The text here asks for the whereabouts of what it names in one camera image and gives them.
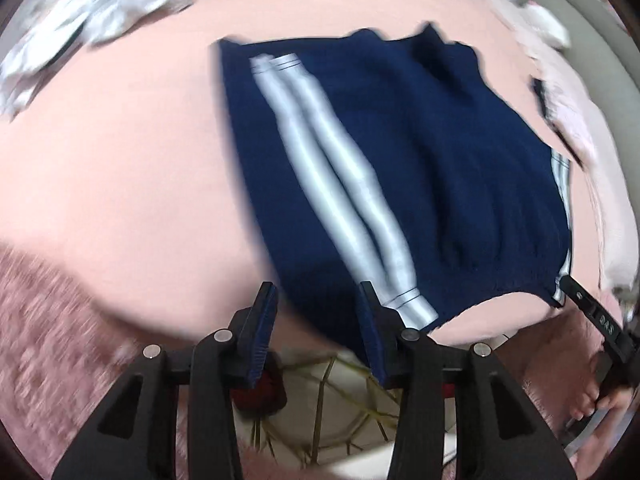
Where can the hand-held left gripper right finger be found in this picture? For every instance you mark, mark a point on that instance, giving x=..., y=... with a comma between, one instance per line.
x=374, y=345

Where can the grey white patterned cloth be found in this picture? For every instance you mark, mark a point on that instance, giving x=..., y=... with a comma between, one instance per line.
x=95, y=15

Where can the pink bed sheet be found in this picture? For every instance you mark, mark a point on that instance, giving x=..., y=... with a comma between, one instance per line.
x=125, y=160

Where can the grey padded headboard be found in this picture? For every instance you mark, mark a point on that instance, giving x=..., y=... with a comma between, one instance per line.
x=595, y=30

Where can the light pink cloth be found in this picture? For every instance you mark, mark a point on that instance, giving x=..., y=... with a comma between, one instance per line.
x=590, y=125

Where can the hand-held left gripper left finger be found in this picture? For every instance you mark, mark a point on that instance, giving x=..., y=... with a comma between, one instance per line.
x=264, y=325

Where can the dark red object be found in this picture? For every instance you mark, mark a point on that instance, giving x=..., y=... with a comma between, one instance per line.
x=262, y=390

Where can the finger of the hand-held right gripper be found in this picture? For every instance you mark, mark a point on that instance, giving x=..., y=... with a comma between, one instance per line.
x=590, y=312

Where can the small white cloth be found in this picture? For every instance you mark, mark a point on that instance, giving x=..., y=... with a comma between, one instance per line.
x=547, y=22

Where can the pink fuzzy blanket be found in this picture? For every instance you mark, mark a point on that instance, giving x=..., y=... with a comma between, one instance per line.
x=45, y=330

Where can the person's right hand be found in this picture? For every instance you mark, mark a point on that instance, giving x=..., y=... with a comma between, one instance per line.
x=590, y=400

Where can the navy shorts with white stripes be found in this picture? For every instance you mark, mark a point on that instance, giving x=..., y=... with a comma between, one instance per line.
x=450, y=170

